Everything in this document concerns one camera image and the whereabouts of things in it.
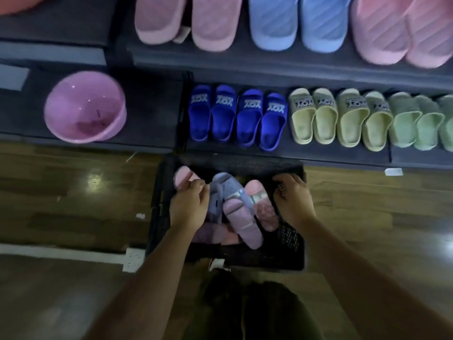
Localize person's legs in dark trousers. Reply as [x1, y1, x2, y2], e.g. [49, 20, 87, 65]
[182, 268, 321, 340]

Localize white crate tag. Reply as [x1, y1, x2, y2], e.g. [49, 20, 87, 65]
[208, 258, 231, 272]

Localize person's left hand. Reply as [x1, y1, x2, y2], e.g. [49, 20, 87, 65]
[169, 178, 211, 233]

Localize person's left forearm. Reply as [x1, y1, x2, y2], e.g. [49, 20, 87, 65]
[84, 223, 199, 340]

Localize pale green slipper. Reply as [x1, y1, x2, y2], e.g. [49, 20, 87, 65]
[437, 95, 453, 153]
[413, 95, 445, 151]
[388, 91, 423, 149]

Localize dark slipper shelving unit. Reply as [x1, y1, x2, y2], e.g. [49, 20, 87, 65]
[115, 0, 453, 171]

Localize black plastic mesh crate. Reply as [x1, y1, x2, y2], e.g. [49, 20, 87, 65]
[145, 153, 307, 272]

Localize person's right hand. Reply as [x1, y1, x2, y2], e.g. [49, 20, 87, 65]
[272, 173, 316, 229]

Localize large mauve quilted slipper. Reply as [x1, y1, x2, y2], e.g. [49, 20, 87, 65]
[191, 0, 243, 53]
[134, 0, 188, 46]

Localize paper slipper tag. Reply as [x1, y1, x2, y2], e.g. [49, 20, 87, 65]
[172, 26, 192, 44]

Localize pink slipper with mauve strap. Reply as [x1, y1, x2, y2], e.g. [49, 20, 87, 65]
[222, 197, 264, 250]

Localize person's right forearm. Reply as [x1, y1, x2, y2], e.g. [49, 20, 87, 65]
[300, 215, 453, 340]

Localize large light blue slipper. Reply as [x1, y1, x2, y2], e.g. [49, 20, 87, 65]
[247, 0, 300, 52]
[300, 0, 354, 54]

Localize lavender slipper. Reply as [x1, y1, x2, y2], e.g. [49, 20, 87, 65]
[211, 172, 256, 217]
[206, 183, 224, 224]

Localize pink plastic basin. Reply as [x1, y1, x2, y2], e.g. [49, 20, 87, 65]
[43, 70, 127, 144]

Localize light pink slipper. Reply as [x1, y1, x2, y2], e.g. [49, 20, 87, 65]
[173, 166, 202, 192]

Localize beige slipper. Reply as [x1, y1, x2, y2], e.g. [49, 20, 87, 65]
[288, 88, 316, 145]
[362, 91, 394, 152]
[336, 88, 371, 149]
[312, 88, 339, 145]

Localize large pink ribbed slipper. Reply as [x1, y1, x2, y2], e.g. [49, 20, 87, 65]
[350, 0, 417, 66]
[404, 0, 453, 70]

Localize dark basin shelving unit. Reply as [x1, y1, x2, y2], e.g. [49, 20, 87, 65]
[0, 0, 194, 155]

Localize speckled pink slipper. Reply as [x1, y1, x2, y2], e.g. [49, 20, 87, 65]
[244, 179, 280, 233]

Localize grey shelf label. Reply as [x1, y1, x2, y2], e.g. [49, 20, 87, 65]
[0, 64, 30, 92]

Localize red plastic basin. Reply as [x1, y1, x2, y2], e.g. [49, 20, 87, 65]
[0, 0, 49, 16]

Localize royal blue slipper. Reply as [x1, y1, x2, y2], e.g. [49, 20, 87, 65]
[259, 92, 287, 152]
[188, 84, 212, 142]
[236, 89, 264, 148]
[211, 84, 238, 143]

